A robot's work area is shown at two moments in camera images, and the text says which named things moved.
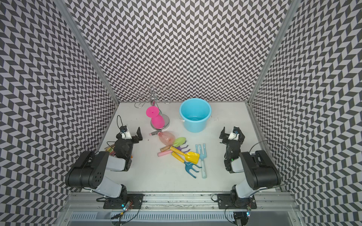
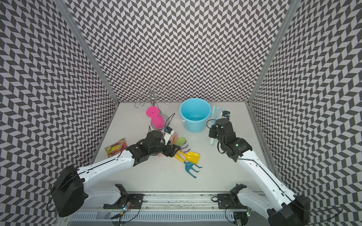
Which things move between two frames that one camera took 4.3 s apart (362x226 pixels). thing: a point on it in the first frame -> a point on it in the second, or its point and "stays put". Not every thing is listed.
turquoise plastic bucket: [195, 112] stays put
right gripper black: [224, 135] -> [213, 129]
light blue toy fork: [202, 157] -> [215, 118]
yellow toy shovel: [192, 157] stays put
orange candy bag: [111, 149] stays put
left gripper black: [136, 140] -> [168, 153]
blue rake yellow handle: [189, 166] stays put
